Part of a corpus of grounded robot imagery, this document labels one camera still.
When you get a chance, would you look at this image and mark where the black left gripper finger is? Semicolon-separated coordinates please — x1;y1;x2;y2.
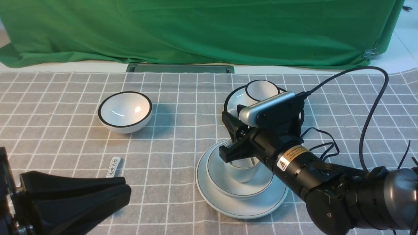
20;171;126;202
31;184;131;235

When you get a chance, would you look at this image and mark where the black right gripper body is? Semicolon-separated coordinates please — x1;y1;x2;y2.
242;93;305;166

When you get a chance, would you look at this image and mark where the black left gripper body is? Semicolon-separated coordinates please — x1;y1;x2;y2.
0;147;36;235

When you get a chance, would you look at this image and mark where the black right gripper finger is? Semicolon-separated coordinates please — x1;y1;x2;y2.
218;137;258;163
221;111;246;143

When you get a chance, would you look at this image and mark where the grey-rimmed white bowl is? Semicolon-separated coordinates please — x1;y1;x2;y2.
206;147;273;199

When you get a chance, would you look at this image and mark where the plain white cup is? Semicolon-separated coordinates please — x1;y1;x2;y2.
224;150;262;183

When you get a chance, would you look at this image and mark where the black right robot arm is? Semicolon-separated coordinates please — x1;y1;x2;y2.
219;92;417;235

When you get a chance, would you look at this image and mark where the black-rimmed illustrated plate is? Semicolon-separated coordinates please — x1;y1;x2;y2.
224;85;305;131

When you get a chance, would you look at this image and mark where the black-rimmed white cup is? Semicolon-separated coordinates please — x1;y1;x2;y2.
245;79;281;104

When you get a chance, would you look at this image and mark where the grey-rimmed white plate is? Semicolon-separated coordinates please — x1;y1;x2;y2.
195;140;289;220

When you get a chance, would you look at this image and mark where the white spoon with characters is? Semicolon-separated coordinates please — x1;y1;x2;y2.
105;156;121;178

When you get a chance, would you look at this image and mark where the grey checked tablecloth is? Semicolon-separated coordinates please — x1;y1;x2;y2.
0;69;417;235

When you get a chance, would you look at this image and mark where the black-rimmed white bowl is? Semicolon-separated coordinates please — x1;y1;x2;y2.
98;91;153;134

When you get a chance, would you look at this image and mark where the metal clamp on cloth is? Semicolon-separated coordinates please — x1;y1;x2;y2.
362;48;379;61

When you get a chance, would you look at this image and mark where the green backdrop cloth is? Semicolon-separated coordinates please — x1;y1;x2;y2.
1;0;404;69

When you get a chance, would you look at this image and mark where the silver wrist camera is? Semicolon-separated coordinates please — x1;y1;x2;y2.
237;92;296;128

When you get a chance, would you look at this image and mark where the black camera cable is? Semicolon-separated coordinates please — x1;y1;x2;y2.
296;66;411;172

